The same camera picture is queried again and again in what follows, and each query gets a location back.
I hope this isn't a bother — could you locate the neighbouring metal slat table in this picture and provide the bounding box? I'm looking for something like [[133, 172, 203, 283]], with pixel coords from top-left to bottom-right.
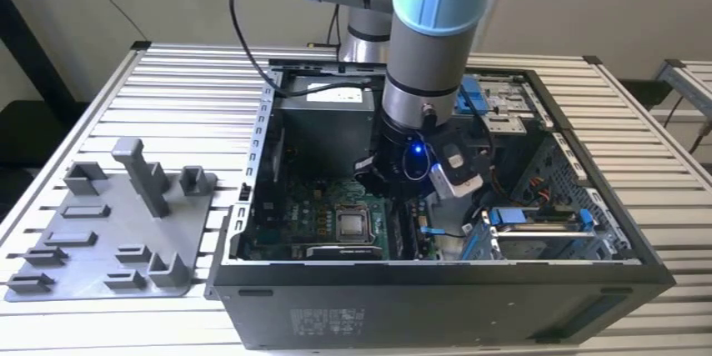
[[649, 58, 712, 123]]

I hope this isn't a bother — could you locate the black graphics card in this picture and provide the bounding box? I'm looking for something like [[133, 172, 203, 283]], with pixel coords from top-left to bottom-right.
[[304, 244, 387, 260]]

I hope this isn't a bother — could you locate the black upright post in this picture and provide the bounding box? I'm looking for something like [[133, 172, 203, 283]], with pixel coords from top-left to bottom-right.
[[0, 0, 84, 115]]

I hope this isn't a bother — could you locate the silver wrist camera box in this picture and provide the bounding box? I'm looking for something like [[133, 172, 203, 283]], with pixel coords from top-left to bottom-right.
[[431, 141, 487, 199]]

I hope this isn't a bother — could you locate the green motherboard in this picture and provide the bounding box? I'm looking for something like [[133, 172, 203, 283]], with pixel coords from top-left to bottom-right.
[[244, 178, 441, 261]]

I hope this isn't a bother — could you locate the blue disk carrier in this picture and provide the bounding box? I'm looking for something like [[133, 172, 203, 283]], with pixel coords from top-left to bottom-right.
[[455, 74, 488, 116]]

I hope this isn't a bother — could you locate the grey power supply unit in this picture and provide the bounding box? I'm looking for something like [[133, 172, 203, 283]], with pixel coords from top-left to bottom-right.
[[275, 76, 385, 178]]

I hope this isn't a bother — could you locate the orange wire bundle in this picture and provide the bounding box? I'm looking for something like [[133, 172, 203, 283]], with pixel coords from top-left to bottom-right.
[[488, 176, 552, 208]]

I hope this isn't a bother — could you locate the grey metal drive cage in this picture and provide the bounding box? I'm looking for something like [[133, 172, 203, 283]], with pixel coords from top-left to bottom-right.
[[444, 74, 553, 185]]

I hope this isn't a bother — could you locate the silver CPU in socket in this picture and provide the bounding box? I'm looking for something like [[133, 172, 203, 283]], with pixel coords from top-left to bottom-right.
[[332, 205, 375, 243]]

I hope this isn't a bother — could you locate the disk bay with blue rails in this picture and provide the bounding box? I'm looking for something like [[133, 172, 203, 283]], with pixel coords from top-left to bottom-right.
[[460, 205, 616, 262]]

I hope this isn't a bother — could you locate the black open PC case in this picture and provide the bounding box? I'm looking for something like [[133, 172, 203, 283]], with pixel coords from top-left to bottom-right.
[[203, 58, 677, 351]]

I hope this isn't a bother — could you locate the grey plastic parts rack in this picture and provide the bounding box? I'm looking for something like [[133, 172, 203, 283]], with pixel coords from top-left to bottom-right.
[[4, 137, 232, 303]]

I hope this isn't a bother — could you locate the thin black hanging cable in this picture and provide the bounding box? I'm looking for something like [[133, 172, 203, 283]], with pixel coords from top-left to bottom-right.
[[308, 4, 343, 48]]

